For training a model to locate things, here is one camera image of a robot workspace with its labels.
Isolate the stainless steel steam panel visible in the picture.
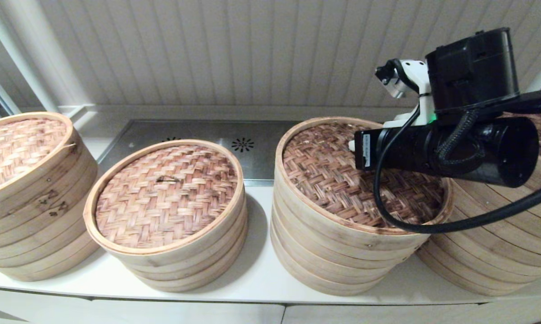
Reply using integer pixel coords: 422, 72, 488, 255
97, 119, 316, 187

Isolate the white cabinet door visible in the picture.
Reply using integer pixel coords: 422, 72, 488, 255
0, 288, 92, 324
282, 302, 482, 324
90, 298, 285, 324

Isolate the braided right arm cable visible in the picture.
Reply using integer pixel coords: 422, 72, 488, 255
435, 109, 480, 165

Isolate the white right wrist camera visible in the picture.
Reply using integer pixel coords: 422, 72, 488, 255
375, 58, 436, 129

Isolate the black right camera cable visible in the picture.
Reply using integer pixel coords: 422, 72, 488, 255
373, 58, 541, 234

